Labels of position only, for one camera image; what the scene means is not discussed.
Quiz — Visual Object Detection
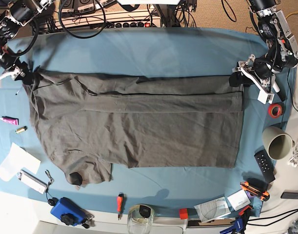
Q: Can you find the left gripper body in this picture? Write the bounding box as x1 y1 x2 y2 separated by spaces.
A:
251 57 274 81

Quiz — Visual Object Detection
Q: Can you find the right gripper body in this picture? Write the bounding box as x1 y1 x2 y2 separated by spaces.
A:
0 48 20 69

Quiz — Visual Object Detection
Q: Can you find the grey T-shirt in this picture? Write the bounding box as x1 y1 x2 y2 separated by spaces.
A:
24 70 244 186

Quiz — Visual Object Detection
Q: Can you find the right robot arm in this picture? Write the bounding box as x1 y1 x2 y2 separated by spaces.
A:
0 0 53 87

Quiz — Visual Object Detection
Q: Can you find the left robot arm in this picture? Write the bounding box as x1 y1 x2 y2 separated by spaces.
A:
229 0 298 104

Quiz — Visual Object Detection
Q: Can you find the white black marker pen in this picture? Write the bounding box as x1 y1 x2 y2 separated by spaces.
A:
273 81 286 102

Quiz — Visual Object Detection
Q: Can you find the red tape roll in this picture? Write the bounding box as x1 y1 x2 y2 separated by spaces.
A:
268 103 283 118

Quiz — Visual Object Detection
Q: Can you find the pink tube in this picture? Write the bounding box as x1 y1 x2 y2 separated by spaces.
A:
0 117 19 126

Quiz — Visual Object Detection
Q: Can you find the beige mug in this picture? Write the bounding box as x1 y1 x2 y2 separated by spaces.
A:
262 126 295 160

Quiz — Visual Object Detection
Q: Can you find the black remote control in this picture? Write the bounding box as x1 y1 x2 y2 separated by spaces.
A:
254 149 275 184

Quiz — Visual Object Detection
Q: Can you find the white paper sheet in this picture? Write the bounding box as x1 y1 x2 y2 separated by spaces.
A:
0 143 41 182

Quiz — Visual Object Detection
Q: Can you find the blue table cloth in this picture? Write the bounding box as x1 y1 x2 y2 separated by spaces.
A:
0 28 291 217

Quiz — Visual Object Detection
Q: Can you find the orange utility knife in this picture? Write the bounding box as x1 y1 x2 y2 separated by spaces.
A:
240 181 270 201

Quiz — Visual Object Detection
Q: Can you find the white rectangular device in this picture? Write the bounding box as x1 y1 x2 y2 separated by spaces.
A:
17 170 47 194

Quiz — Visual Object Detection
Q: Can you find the black power strip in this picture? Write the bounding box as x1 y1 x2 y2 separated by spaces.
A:
105 21 151 28

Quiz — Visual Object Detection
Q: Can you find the black power brick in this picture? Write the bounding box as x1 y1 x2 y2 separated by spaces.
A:
280 191 298 199

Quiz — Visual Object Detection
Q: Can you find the white small box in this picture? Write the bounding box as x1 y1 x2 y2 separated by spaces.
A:
227 189 251 211

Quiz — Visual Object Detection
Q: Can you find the printed paper booklet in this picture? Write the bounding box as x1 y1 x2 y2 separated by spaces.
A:
194 196 231 222

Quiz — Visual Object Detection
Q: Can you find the blue clamp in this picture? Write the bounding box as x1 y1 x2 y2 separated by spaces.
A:
220 205 253 234

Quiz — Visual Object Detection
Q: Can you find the red cube block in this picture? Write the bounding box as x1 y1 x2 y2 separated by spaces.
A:
179 208 189 220

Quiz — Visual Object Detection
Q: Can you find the blue box with knob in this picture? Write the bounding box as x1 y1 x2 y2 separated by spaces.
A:
50 197 86 226

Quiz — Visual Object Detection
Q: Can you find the red screwdriver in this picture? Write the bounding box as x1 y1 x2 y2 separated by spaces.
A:
117 193 124 220

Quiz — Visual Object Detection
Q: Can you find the glass jar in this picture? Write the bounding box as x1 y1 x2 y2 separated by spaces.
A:
127 204 155 234

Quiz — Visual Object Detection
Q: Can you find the white earphone cable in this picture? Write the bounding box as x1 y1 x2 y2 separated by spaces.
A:
288 133 298 168

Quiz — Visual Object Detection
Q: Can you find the black lanyard with clip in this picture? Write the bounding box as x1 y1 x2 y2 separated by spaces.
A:
44 170 57 206

